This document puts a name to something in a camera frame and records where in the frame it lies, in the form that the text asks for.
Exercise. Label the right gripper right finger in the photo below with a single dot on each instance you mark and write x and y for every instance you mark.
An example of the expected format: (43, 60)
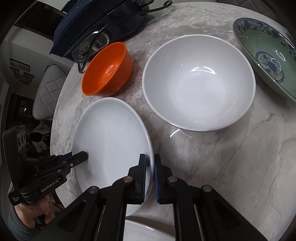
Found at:
(169, 188)

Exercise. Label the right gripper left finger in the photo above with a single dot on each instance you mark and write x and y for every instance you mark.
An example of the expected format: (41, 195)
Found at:
(131, 188)

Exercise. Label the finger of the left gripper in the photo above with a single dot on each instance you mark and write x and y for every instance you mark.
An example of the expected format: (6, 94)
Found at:
(74, 159)

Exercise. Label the medium white plate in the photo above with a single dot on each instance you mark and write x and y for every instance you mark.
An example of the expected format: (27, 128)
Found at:
(114, 136)

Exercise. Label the orange plastic bowl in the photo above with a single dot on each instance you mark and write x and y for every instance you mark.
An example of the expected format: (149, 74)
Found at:
(108, 72)

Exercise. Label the large white bowl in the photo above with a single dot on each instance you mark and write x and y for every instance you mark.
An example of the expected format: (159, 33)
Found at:
(199, 83)

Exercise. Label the green blue patterned dish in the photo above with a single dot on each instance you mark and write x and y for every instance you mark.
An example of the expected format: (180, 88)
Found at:
(269, 52)

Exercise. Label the person's left hand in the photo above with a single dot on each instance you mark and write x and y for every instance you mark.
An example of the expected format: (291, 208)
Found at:
(28, 213)

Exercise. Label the large white dinner plate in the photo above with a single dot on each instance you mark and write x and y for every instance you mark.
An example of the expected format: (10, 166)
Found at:
(135, 231)

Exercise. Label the light grey quilted chair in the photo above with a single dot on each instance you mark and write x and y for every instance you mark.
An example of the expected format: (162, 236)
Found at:
(48, 92)

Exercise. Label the navy electric hot pot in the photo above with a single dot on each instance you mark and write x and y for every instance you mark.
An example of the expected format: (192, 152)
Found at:
(108, 21)

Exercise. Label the wall picture frames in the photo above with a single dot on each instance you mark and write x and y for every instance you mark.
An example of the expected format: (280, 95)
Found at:
(21, 71)

